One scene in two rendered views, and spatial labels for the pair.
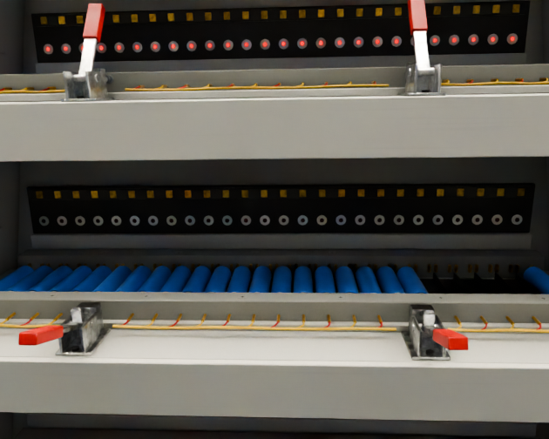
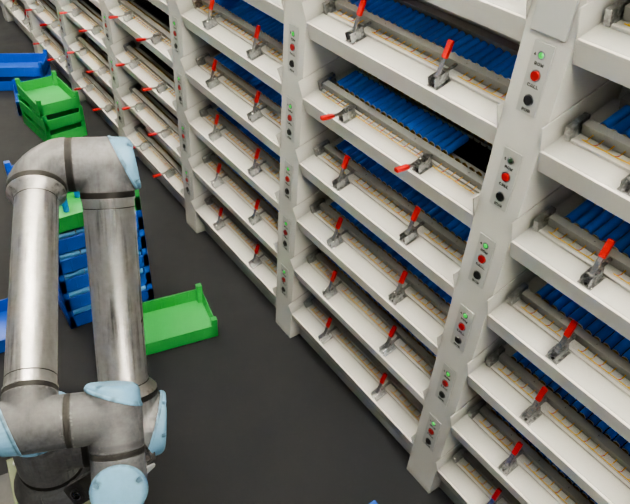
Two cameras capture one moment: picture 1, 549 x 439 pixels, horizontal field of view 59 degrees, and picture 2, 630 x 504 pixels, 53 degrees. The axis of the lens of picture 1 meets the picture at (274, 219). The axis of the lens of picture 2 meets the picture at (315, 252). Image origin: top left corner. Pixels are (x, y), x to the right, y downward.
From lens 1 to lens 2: 1.22 m
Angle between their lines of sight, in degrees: 61
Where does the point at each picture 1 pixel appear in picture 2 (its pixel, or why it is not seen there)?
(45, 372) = (335, 123)
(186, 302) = (375, 117)
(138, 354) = (355, 129)
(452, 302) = (440, 158)
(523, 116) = (453, 110)
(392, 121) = (420, 92)
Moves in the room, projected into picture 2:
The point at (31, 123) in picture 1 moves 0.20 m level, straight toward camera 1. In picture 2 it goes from (338, 45) to (300, 76)
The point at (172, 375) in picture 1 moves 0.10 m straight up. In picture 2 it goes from (359, 140) to (364, 101)
